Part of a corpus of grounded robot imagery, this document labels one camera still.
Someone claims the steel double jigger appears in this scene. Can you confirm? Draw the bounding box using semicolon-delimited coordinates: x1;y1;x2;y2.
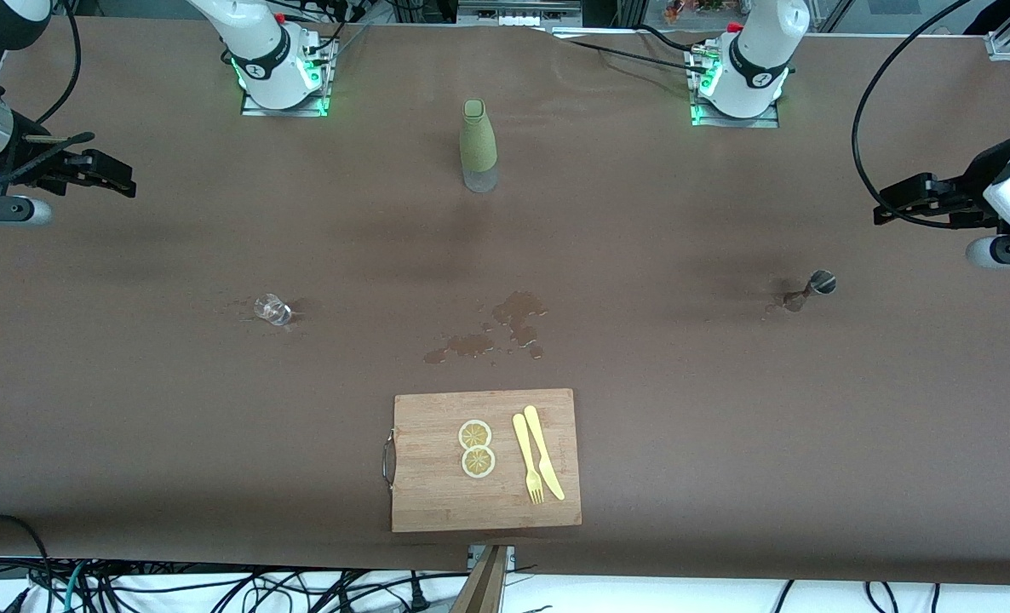
782;269;838;313

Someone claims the small clear glass cup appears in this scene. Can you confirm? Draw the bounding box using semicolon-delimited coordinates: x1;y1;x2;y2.
254;293;293;327

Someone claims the brown table cover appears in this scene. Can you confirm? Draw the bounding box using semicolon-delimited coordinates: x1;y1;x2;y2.
0;15;1010;588

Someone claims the green sleeved glass bottle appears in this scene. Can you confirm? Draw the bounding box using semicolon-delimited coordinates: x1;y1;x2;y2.
459;99;499;193

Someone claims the liquid spill puddle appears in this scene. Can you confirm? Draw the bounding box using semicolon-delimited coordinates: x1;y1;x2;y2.
422;290;549;365

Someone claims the grey power strip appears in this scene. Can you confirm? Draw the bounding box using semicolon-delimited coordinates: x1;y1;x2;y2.
458;0;584;26

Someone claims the yellow plastic knife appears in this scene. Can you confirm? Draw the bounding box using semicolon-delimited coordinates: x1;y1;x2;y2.
523;405;566;501

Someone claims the wooden cutting board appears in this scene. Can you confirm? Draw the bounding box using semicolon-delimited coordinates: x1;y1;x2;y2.
382;388;582;534

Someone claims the yellow plastic fork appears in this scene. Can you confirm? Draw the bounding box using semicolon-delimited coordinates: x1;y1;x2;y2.
512;413;546;505

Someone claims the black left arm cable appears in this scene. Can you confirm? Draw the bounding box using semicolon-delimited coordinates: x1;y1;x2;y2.
850;0;974;229

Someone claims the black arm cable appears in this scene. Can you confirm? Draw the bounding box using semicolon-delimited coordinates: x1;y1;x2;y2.
850;0;974;229
0;0;97;202

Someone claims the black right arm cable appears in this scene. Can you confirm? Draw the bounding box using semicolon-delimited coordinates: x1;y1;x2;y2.
0;0;97;202

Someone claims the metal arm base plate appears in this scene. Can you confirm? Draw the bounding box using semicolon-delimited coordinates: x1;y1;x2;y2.
239;38;333;118
686;47;781;129

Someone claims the black base cable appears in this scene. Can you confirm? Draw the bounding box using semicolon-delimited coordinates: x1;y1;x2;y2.
288;0;371;54
548;24;714;79

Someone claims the thick black floor cable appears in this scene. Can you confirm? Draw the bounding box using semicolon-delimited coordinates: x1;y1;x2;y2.
0;513;56;613

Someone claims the teal floor cable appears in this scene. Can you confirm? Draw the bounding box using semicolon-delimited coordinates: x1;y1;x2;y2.
60;560;90;613

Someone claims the black cable bundle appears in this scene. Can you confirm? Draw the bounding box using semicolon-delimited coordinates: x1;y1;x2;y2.
88;564;439;613

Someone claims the metal table bracket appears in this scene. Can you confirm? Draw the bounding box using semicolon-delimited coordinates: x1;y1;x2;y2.
468;543;516;573

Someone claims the wooden post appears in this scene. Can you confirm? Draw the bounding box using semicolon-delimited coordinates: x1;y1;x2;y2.
450;545;508;613

